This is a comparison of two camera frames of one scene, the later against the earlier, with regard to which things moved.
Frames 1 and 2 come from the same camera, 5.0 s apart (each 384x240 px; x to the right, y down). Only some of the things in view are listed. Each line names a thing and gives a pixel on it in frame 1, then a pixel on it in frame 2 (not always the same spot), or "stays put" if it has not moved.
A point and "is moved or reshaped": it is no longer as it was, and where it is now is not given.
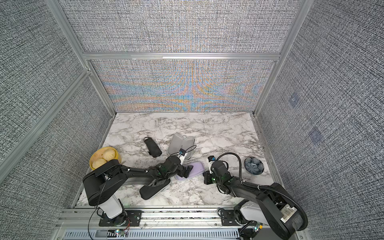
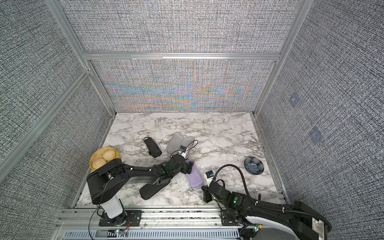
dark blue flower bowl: x=254 y=165 stays put
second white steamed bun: x=109 y=154 stays put
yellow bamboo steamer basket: x=101 y=156 stays put
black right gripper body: x=211 y=178 -> x=207 y=197
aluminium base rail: x=82 y=223 stays put
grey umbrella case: x=198 y=168 is moved or reshaped
